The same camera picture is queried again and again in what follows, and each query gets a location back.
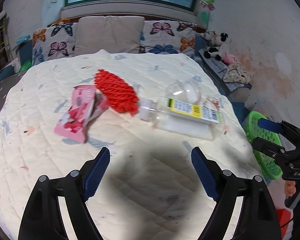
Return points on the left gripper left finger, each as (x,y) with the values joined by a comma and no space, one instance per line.
(52,199)

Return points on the pink torn carton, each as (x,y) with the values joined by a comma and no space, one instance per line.
(86,105)

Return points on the clear round plastic container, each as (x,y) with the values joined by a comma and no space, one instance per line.
(187,91)

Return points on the clear plastic bottle yellow label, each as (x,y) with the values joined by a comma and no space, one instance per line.
(181,117)

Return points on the red mesh scrubber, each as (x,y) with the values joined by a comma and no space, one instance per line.
(120,96)

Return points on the person's right hand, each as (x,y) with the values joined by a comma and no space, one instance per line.
(290,188)

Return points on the red stool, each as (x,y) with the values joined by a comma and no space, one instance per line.
(284,217)

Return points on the white quilted blanket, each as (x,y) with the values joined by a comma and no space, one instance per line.
(150,189)

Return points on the pink plush toy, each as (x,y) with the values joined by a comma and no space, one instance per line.
(230,59)

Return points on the dark star patterned cover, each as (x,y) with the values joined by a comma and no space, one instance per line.
(7,84)

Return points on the cow plush toy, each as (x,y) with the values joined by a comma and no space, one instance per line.
(217,44)

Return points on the left butterfly pillow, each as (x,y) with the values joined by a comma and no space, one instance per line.
(54,42)

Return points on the butterfly pillow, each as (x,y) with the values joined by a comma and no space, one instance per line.
(54,42)
(168,37)

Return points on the right butterfly pillow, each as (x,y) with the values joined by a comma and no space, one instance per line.
(168,37)

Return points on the grey cushion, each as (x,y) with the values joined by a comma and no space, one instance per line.
(115,34)

